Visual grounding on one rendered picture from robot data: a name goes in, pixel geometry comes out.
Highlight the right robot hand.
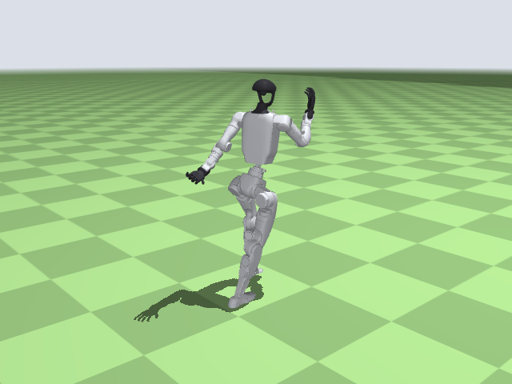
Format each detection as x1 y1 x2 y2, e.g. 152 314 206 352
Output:
304 87 315 119

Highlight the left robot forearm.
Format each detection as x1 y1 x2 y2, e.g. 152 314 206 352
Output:
202 142 223 171

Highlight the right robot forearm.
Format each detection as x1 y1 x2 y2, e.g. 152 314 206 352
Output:
300 112 314 144

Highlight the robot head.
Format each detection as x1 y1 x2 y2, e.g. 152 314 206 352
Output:
252 79 277 114

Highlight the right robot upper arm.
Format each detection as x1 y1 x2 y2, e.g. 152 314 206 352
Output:
274 114 308 147

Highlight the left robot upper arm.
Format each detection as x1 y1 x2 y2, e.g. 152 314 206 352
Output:
217 112 245 152

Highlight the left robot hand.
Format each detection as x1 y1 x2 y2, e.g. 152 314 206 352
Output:
186 166 210 185

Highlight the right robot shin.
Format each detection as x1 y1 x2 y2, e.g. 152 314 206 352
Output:
234 244 262 299

